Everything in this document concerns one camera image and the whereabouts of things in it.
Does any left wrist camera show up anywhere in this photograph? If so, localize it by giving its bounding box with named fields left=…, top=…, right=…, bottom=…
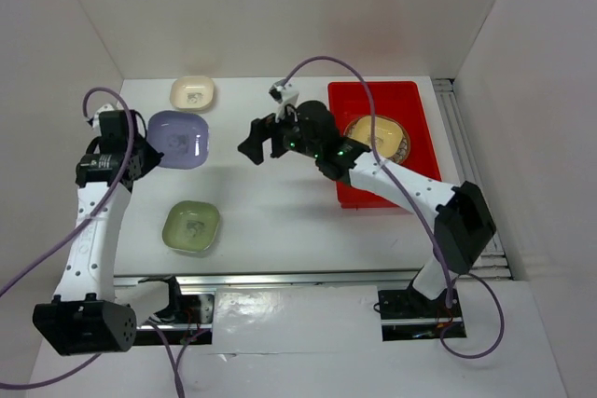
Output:
left=86, top=102, right=118, bottom=129

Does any purple square panda plate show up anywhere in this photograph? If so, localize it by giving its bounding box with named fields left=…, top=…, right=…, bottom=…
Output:
left=146, top=110, right=209, bottom=170

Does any yellow square panda plate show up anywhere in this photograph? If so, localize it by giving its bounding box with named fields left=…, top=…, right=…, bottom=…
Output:
left=346, top=116, right=405, bottom=158

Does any cream square panda plate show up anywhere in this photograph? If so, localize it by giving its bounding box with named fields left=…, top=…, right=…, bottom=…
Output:
left=170, top=75, right=215, bottom=112

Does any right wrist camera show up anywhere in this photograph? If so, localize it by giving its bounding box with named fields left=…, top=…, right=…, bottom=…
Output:
left=269, top=80, right=299, bottom=122

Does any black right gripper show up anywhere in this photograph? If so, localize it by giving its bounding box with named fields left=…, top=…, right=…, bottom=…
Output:
left=237, top=100, right=320, bottom=165

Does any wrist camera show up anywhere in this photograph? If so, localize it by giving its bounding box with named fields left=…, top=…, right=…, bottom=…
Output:
left=269, top=80, right=299, bottom=122
left=86, top=102, right=118, bottom=129

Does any green square panda plate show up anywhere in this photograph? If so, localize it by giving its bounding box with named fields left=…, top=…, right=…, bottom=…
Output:
left=161, top=200, right=220, bottom=254

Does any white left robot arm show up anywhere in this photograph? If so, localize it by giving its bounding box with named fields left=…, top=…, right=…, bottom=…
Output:
left=33, top=111, right=185, bottom=356

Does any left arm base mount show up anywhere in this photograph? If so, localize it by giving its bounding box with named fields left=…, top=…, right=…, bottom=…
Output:
left=133, top=292, right=215, bottom=347

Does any round floral brown-rimmed plate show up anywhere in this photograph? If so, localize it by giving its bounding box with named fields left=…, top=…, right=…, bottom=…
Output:
left=344, top=116, right=410, bottom=164

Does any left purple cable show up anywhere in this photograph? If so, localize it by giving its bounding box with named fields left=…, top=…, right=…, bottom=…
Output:
left=0, top=87, right=211, bottom=398

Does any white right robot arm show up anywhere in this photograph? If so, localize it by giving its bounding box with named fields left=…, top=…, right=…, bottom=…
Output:
left=238, top=101, right=496, bottom=316

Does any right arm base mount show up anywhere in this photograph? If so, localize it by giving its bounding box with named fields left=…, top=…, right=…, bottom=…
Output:
left=373, top=288, right=466, bottom=342

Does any red plastic bin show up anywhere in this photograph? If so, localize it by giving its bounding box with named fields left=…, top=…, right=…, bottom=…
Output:
left=327, top=81, right=441, bottom=181

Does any aluminium front rail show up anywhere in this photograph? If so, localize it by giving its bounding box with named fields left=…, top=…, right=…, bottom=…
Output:
left=114, top=269, right=417, bottom=288

